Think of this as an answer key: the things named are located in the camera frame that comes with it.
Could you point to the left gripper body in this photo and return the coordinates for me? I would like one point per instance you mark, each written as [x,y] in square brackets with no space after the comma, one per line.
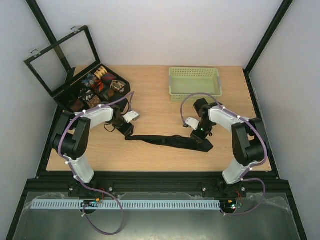
[123,129]

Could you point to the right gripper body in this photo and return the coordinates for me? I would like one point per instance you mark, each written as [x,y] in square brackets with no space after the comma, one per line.
[200,135]

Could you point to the black necktie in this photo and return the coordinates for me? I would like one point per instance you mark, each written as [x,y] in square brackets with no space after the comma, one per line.
[175,141]

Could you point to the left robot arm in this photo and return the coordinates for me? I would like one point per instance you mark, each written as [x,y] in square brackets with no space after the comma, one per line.
[71,135]

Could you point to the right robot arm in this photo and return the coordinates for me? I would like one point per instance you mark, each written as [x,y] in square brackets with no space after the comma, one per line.
[248,137]

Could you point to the olive brown rolled tie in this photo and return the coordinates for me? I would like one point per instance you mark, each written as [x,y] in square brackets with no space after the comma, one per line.
[107,94]

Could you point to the brown dotted rolled tie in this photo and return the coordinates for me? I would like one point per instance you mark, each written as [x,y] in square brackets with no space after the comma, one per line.
[94,102]

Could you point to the brown beige rolled tie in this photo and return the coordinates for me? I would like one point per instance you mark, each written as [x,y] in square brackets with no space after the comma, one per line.
[118,85]

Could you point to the black tie storage box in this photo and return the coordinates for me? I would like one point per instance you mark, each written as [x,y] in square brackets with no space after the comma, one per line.
[72,92]

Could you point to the orange striped rolled tie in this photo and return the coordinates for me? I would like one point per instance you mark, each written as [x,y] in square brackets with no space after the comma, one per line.
[98,86]

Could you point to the dark red rolled tie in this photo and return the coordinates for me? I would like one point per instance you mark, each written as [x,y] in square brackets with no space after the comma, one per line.
[108,78]

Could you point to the black white rolled tie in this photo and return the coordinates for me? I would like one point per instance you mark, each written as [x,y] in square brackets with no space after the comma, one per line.
[86,94]

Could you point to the rust brown rolled tie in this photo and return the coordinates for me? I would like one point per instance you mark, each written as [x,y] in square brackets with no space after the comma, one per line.
[75,105]

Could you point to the green plastic basket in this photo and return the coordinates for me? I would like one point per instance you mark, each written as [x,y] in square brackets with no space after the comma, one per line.
[184,81]

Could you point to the blue patterned rolled tie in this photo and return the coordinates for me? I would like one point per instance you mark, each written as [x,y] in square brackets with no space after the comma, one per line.
[91,81]

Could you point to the tan patterned rolled tie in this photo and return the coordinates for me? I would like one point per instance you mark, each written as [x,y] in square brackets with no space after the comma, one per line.
[100,72]

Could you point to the glass box lid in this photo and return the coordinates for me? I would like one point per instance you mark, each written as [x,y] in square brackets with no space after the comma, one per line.
[81,53]

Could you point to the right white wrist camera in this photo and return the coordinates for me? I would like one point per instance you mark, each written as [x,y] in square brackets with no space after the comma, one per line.
[192,123]

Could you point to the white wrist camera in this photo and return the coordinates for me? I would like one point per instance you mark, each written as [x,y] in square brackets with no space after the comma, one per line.
[192,123]
[131,116]

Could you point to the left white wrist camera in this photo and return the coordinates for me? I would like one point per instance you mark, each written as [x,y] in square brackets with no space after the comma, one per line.
[131,116]

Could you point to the white slotted cable duct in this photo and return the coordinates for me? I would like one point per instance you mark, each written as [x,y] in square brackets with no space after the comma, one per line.
[72,204]

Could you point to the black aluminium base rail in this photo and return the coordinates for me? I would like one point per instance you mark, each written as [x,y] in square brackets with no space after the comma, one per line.
[206,184]

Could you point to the left black frame post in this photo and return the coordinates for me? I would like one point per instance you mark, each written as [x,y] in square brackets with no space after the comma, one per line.
[34,7]

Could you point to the black frame post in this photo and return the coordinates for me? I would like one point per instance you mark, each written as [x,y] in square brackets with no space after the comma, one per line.
[34,7]
[276,20]

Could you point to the right black frame post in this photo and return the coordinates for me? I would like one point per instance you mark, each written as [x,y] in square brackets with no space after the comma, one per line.
[276,20]

